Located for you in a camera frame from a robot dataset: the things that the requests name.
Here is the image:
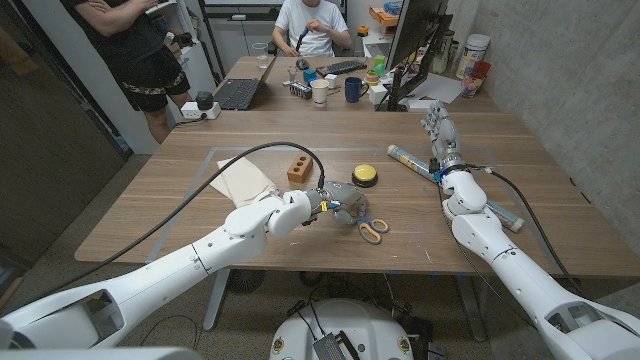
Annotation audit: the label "orange box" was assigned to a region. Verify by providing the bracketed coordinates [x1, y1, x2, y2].
[368, 4, 402, 28]

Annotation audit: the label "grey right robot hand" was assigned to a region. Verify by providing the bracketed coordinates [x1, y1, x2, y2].
[420, 99, 466, 173]

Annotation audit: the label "white power strip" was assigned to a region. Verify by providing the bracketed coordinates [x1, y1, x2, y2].
[179, 100, 222, 121]

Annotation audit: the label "brown perforated brick block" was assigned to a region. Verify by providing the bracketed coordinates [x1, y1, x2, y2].
[286, 153, 315, 185]

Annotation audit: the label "white paper cup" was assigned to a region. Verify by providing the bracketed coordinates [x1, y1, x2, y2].
[309, 77, 331, 109]

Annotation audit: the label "black striped box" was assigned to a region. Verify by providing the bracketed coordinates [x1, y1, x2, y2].
[289, 80, 314, 101]

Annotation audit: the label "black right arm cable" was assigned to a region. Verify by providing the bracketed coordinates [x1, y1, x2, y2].
[471, 164, 585, 297]

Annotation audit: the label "clear plastic cup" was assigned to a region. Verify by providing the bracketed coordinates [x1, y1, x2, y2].
[250, 41, 270, 70]

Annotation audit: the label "rolled printed paper tube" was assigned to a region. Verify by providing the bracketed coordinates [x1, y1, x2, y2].
[386, 143, 526, 234]

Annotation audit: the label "person in black clothes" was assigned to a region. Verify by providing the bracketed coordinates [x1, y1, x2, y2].
[62, 0, 194, 146]

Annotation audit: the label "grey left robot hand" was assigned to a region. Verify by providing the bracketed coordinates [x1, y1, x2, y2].
[319, 180, 370, 226]

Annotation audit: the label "black floor fan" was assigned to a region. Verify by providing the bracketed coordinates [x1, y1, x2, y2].
[226, 268, 267, 295]

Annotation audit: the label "red snack pack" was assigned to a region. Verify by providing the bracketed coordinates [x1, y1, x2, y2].
[460, 60, 493, 99]

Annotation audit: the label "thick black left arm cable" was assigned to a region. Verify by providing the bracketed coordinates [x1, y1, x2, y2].
[0, 141, 327, 312]

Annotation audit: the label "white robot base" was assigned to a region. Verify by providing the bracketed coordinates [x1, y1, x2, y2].
[269, 297, 416, 360]

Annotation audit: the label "white canister with label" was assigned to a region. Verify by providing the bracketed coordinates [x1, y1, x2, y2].
[455, 32, 492, 81]

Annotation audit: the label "black power adapter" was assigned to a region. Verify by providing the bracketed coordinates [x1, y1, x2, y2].
[194, 90, 216, 111]

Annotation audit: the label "beige cloth towel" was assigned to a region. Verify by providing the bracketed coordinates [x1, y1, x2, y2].
[209, 156, 280, 210]

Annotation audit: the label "grey table leg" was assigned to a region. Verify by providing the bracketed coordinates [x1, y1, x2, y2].
[454, 274, 488, 343]
[201, 267, 233, 333]

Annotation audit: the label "black computer monitor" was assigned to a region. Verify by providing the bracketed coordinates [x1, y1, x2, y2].
[383, 0, 454, 113]

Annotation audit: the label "black laptop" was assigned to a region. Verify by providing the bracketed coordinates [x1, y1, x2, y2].
[212, 54, 278, 112]

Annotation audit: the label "black keyboard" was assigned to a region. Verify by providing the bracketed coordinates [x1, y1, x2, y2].
[314, 58, 368, 78]

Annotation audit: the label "white cube box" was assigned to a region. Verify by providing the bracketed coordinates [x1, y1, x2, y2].
[367, 82, 390, 106]

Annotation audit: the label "grey and yellow scissors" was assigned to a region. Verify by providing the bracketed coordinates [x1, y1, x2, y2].
[356, 217, 391, 246]

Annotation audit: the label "dark blue mug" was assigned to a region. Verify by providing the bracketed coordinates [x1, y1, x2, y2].
[343, 75, 370, 104]

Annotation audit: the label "white paper sheet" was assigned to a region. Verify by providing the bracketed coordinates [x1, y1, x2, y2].
[407, 71, 464, 112]

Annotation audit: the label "person in white t-shirt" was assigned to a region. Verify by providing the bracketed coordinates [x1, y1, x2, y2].
[270, 0, 353, 58]

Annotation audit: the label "yellow push button black base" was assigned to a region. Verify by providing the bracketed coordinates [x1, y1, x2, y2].
[350, 163, 380, 190]

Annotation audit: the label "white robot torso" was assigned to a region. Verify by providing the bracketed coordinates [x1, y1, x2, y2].
[0, 346, 204, 360]

